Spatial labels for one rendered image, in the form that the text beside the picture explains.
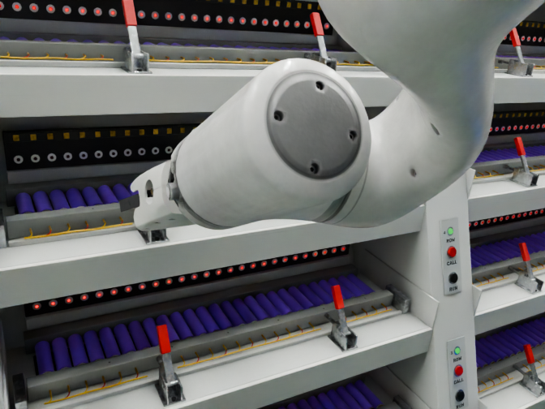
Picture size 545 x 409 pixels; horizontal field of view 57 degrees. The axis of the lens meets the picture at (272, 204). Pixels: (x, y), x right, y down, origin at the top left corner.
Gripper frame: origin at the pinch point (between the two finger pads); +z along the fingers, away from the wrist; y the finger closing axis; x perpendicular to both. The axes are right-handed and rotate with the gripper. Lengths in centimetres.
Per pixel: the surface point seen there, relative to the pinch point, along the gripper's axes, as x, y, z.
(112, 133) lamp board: 13.0, -1.1, 17.4
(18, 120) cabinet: 16.6, -12.6, 21.6
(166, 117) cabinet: 16.4, 8.4, 21.6
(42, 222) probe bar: 0.8, -11.9, 9.9
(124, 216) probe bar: 0.5, -2.5, 10.3
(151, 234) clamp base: -2.6, -0.8, 4.9
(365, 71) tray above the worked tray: 18.1, 36.3, 5.8
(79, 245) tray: -2.6, -8.5, 7.6
